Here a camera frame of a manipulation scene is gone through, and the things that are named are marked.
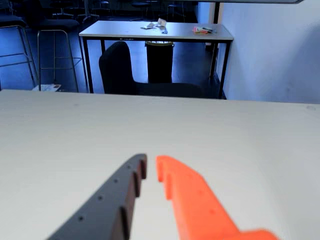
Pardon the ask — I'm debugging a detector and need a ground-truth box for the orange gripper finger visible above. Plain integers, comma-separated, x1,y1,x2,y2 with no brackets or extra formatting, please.
155,154,281,240

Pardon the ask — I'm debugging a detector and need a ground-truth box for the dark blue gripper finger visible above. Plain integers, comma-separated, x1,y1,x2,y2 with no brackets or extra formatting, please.
46,153,148,240

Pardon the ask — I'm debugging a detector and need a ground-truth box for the paper sheet on floor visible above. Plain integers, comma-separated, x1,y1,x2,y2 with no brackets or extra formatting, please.
32,84,62,92

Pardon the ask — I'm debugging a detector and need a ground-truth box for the black upholstered chair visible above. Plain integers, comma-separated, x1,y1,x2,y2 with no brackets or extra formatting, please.
98,41,209,99

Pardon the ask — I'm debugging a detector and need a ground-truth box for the black trash bin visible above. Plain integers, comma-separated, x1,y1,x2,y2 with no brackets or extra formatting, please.
144,41,175,84

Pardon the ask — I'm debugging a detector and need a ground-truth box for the grey table with black legs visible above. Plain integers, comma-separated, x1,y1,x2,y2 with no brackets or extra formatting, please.
78,20,235,100

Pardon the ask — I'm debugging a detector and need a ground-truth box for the pack of orange markers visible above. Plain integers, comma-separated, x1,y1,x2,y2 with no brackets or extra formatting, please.
192,25,217,35

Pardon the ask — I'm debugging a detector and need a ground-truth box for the crumpled white paper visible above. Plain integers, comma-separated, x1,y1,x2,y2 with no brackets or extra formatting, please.
140,22,159,31

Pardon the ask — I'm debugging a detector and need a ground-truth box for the metal frame bar stool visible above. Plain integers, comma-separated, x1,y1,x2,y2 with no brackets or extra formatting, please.
0,14,39,88
36,18,84,93

